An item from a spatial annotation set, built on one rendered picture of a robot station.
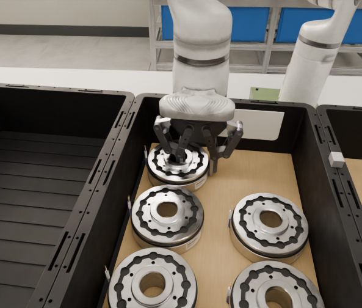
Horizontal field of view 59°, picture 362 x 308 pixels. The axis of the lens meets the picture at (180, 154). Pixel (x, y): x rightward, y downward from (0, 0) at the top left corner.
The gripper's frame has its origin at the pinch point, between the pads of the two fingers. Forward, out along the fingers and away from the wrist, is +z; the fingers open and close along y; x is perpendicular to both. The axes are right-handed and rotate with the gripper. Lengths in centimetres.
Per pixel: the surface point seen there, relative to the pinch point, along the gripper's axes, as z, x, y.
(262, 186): 2.3, 1.7, -11.0
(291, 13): 34, -186, -50
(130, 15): 65, -266, 80
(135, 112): -7.8, -2.6, 10.3
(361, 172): 2.3, -3.6, -28.4
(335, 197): -7.8, 12.1, -17.1
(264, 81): 15, -58, -18
